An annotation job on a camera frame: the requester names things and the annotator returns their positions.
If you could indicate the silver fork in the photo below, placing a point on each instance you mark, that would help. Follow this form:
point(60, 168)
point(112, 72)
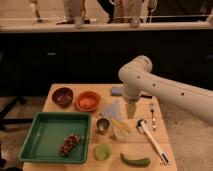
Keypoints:
point(151, 109)

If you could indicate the bunch of red grapes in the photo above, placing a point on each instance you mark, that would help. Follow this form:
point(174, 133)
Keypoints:
point(69, 143)

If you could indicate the black and tan block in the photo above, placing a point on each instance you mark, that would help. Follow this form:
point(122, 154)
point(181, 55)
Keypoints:
point(146, 96)

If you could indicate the dark brown bowl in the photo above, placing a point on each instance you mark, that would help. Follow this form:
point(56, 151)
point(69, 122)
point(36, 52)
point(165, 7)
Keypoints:
point(63, 97)

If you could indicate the orange bowl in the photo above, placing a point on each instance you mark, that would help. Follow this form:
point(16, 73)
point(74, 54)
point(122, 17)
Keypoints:
point(88, 94)

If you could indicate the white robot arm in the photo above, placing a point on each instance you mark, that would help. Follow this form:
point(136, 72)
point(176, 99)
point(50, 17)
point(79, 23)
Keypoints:
point(136, 77)

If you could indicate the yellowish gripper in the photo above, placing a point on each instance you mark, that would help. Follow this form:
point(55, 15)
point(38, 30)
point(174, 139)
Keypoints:
point(130, 110)

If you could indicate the small steel cup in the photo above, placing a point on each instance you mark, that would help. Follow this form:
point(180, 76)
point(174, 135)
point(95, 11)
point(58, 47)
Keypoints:
point(102, 126)

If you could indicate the green chili pepper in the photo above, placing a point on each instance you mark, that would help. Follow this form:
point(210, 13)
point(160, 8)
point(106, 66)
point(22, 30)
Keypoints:
point(139, 162)

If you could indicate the clear glass with yellow item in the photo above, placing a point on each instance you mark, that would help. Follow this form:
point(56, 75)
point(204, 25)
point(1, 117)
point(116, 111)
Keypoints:
point(121, 130)

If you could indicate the green plastic tray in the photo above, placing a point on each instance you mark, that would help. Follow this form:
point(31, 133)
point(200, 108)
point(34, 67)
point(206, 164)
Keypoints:
point(48, 132)

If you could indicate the white handled kitchen tool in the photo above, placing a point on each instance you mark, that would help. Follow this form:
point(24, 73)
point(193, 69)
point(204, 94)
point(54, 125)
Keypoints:
point(142, 127)

